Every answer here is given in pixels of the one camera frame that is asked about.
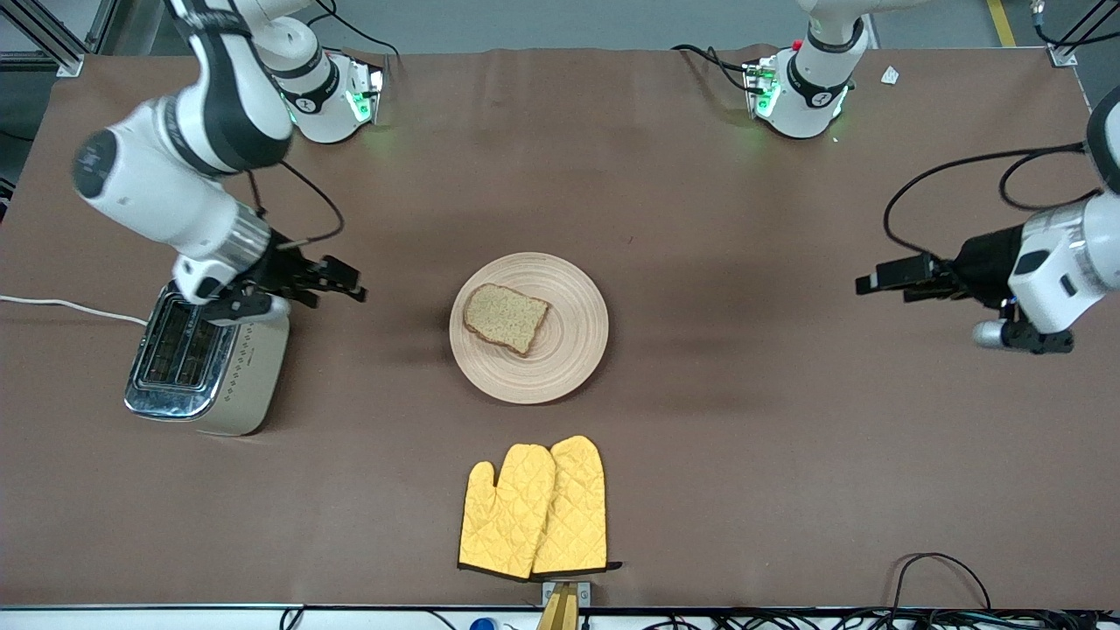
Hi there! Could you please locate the white toaster power cord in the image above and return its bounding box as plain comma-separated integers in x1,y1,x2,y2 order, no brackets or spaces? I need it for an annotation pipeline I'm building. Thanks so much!
0,295,148,326

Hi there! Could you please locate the black right arm base cable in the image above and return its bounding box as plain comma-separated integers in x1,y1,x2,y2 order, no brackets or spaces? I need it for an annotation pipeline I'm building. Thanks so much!
306,0,402,64

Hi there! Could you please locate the white table edge rail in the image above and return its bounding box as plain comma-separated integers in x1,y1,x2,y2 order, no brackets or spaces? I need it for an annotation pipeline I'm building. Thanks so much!
0,605,1120,630

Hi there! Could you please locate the cream chrome two-slot toaster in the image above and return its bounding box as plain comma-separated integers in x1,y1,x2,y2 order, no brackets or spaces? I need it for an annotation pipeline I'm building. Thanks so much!
123,284,291,437

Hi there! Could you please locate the yellow quilted oven mitt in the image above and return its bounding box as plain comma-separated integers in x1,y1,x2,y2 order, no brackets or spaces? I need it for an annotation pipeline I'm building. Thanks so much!
532,435,624,576
458,444,557,581

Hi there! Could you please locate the black arm base cable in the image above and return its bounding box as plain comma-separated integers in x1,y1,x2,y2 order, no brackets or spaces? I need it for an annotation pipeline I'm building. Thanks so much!
306,0,402,64
672,44,755,94

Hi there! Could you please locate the brown toast slice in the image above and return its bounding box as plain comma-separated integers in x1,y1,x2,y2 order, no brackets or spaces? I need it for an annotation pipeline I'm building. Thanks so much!
462,283,551,357

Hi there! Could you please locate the black cable bundle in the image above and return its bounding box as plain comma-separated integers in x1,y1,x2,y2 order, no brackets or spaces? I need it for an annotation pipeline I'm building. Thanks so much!
647,607,1120,630

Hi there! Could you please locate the black looped cable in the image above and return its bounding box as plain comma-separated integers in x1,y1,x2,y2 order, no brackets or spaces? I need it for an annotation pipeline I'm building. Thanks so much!
888,552,992,613

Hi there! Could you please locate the black left arm base cable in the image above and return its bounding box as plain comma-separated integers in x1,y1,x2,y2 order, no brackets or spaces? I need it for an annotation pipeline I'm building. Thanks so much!
672,44,755,94

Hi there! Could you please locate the round wooden plate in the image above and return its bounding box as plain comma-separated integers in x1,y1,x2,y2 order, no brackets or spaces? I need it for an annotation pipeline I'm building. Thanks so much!
449,252,610,405

